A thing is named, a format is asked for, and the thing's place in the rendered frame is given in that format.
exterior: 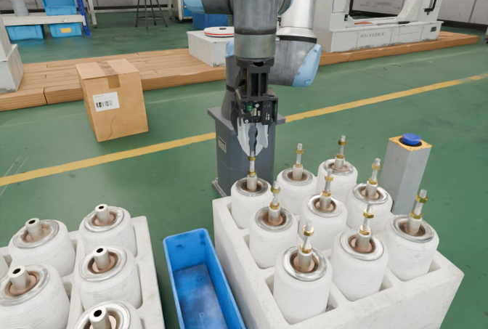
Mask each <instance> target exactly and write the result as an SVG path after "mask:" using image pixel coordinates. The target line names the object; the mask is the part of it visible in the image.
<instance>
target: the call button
mask: <svg viewBox="0 0 488 329"><path fill-rule="evenodd" d="M402 138H403V141H404V142H405V143H407V144H410V145H416V144H417V143H418V142H419V141H420V137H419V136H418V135H416V134H403V136H402Z"/></svg>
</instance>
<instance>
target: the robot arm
mask: <svg viewBox="0 0 488 329"><path fill-rule="evenodd" d="M184 3H185V6H186V8H188V10H189V11H191V12H194V13H198V14H205V15H208V14H216V15H234V38H233V39H230V40H229V41H228V42H227V43H226V46H225V56H224V57H225V64H226V92H225V95H224V99H223V103H222V105H221V115H222V117H223V118H225V119H227V120H228V121H231V123H232V125H233V128H234V130H235V132H236V135H237V138H238V140H239V142H240V145H241V147H242V149H243V150H244V152H245V153H246V154H247V155H248V156H250V155H251V147H250V145H249V139H250V137H249V135H248V130H249V128H250V127H251V123H255V126H256V133H255V138H256V141H255V143H254V151H255V155H258V154H259V152H260V151H261V149H262V148H263V147H265V148H266V147H267V145H268V139H267V137H268V134H269V128H270V126H271V125H272V123H273V122H274V123H275V124H277V109H278V97H277V95H276V94H275V92H274V91H273V89H272V87H268V84H272V85H279V86H292V87H293V88H295V87H304V88H305V87H308V86H310V85H311V84H312V82H313V80H314V77H315V75H316V72H317V68H318V65H319V62H320V55H321V51H322V47H321V46H320V45H319V44H317V37H316V36H315V34H314V33H313V31H312V28H313V22H314V12H315V6H316V0H184ZM280 15H282V19H281V26H280V29H279V30H278V32H277V16H280ZM275 105H276V110H275Z"/></svg>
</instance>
